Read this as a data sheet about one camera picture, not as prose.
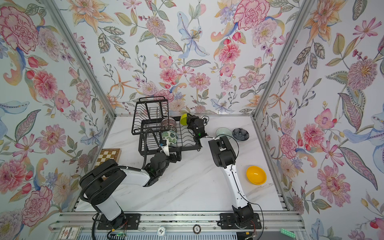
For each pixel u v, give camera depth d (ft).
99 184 1.55
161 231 2.18
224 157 2.20
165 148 2.55
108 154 3.13
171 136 3.40
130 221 2.43
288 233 2.31
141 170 2.07
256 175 2.85
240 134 3.50
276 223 2.47
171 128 3.49
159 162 2.26
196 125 2.86
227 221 2.41
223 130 3.51
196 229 2.36
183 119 3.51
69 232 2.31
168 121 3.60
